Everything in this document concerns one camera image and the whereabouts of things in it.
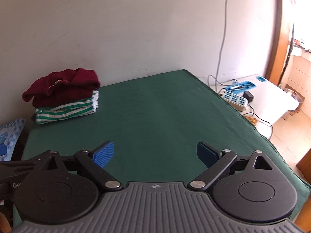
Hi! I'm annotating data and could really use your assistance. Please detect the blue patterned white cloth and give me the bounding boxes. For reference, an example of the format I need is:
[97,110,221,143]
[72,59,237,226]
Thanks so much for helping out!
[0,118,27,162]

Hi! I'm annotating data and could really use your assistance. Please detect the white table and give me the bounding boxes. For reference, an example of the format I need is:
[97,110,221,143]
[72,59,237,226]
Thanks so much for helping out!
[209,74,300,132]

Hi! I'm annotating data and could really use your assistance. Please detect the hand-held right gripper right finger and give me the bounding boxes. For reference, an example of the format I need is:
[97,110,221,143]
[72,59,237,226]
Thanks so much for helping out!
[188,141,273,192]

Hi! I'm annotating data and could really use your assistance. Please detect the black table cable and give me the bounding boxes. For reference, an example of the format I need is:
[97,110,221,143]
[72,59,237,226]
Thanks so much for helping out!
[242,101,274,139]

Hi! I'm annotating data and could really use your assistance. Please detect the wooden door frame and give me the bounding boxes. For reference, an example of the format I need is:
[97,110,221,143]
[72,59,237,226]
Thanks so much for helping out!
[265,0,296,88]

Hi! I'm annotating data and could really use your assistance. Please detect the green striped folded clothes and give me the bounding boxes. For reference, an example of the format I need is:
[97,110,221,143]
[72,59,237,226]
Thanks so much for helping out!
[35,90,100,125]

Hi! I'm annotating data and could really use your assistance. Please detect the blue tray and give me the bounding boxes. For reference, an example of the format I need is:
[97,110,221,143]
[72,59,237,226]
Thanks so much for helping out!
[225,81,258,93]

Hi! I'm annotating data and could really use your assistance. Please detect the green table cloth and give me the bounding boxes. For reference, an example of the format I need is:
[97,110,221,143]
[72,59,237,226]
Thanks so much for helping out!
[12,69,311,226]

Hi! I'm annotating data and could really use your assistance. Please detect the grey wall cable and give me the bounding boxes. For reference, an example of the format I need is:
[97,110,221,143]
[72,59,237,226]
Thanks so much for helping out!
[208,0,230,88]

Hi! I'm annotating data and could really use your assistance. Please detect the orange packet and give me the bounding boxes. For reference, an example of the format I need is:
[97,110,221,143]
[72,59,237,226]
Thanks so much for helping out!
[244,115,259,126]

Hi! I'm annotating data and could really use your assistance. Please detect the wooden furniture piece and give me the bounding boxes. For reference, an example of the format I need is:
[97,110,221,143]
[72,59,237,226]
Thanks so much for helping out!
[296,146,311,176]

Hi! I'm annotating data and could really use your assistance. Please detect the white power strip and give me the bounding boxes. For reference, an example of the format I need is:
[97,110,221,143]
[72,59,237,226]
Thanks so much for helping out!
[219,89,248,109]

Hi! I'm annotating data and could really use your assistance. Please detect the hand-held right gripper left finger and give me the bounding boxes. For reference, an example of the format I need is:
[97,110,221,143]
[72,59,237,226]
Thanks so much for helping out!
[36,140,123,192]

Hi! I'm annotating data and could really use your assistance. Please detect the metal pot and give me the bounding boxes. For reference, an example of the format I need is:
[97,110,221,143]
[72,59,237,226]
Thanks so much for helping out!
[284,87,306,104]

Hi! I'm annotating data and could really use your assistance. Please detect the red knitted sweater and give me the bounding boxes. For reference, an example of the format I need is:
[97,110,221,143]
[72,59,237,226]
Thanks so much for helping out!
[22,68,101,108]

